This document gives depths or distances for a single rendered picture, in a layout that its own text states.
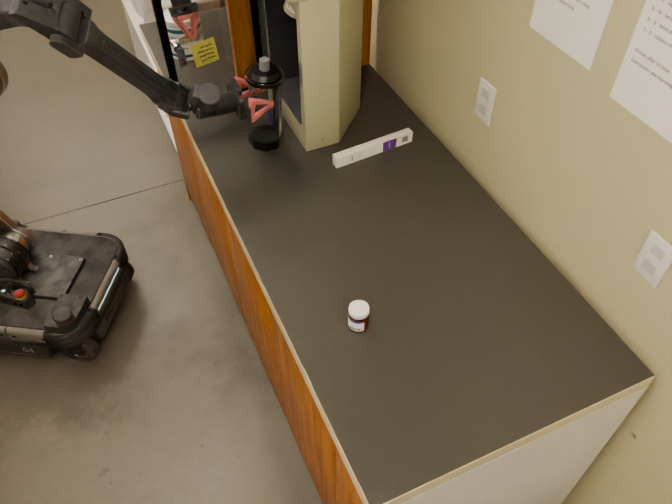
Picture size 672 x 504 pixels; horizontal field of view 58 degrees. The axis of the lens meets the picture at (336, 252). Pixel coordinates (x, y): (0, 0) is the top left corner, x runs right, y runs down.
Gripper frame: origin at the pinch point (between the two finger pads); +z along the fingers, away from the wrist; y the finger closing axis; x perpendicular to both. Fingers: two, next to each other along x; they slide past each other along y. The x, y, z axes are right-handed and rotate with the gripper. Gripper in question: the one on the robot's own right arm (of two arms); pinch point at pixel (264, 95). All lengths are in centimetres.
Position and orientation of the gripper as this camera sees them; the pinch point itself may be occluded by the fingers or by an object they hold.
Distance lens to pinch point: 176.2
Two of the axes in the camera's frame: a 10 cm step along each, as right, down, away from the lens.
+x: -0.7, 6.9, 7.2
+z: 9.0, -2.8, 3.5
